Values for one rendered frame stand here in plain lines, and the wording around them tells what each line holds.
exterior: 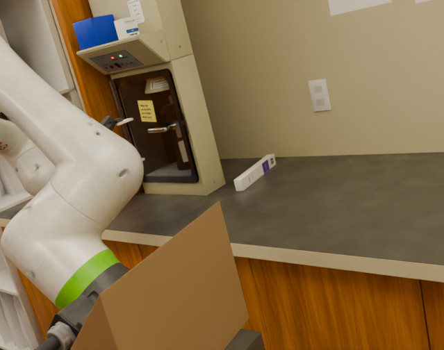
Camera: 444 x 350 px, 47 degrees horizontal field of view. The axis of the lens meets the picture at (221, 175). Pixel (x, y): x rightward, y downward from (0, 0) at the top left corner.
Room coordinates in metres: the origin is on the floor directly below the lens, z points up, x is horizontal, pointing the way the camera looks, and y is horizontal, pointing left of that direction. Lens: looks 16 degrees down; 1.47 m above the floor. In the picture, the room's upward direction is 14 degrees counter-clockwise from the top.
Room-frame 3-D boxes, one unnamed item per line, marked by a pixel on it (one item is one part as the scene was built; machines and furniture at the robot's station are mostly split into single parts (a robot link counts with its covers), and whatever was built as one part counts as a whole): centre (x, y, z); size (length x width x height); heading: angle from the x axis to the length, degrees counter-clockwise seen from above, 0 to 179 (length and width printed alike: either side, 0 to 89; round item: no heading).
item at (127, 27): (1.72, 0.18, 1.54); 0.05 x 0.05 x 0.06; 42
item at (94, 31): (1.83, 0.29, 1.56); 0.10 x 0.10 x 0.09; 48
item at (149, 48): (1.76, 0.22, 1.46); 0.32 x 0.12 x 0.10; 48
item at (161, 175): (1.80, 0.19, 1.19); 0.30 x 0.01 x 0.40; 47
